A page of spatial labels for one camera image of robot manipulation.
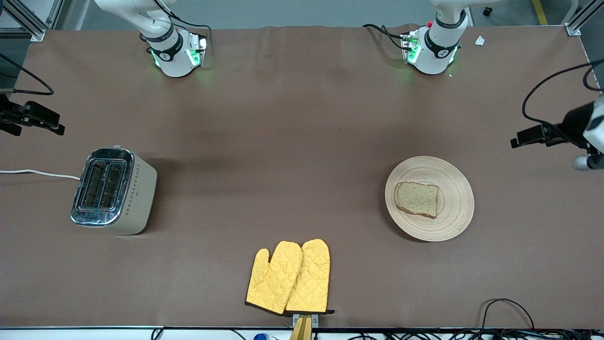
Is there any round wooden plate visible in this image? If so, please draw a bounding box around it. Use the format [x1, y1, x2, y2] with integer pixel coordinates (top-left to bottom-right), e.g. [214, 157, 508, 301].
[385, 156, 475, 242]

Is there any slice of bread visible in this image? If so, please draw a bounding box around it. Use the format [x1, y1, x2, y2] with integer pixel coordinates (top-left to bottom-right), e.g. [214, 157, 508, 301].
[394, 182, 439, 219]

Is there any chrome and cream toaster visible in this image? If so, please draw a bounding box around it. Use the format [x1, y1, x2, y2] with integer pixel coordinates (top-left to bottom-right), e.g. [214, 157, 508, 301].
[71, 145, 158, 235]

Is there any yellow quilted oven mitt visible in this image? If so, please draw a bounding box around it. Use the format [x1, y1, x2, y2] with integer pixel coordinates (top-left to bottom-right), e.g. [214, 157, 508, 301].
[245, 241, 303, 315]
[285, 238, 335, 315]

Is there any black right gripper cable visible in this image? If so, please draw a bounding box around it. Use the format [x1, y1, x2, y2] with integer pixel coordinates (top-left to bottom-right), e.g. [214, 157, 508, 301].
[0, 53, 54, 96]

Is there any white toaster power cord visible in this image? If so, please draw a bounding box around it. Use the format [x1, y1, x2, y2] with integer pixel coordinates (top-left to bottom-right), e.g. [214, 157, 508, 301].
[0, 169, 81, 181]

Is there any aluminium frame post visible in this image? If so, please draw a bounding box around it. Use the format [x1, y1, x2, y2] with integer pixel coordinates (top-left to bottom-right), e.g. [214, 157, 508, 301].
[0, 0, 64, 41]
[564, 0, 596, 37]

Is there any black looped cable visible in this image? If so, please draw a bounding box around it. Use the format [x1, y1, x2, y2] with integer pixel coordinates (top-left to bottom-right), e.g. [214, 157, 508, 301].
[480, 298, 535, 331]

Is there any black right arm base cable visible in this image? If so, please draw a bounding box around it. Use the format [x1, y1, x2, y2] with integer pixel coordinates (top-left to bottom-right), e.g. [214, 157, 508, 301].
[151, 0, 211, 32]

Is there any black arm base cable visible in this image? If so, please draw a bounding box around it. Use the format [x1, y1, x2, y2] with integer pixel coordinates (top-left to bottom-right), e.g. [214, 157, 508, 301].
[362, 24, 411, 51]
[151, 0, 211, 32]

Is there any black left arm base cable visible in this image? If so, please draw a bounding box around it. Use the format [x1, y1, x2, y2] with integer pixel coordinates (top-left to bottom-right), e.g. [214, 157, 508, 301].
[362, 24, 411, 51]

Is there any yellow wooden post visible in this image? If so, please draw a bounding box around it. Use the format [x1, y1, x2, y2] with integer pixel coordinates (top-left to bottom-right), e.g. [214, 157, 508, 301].
[289, 315, 313, 340]

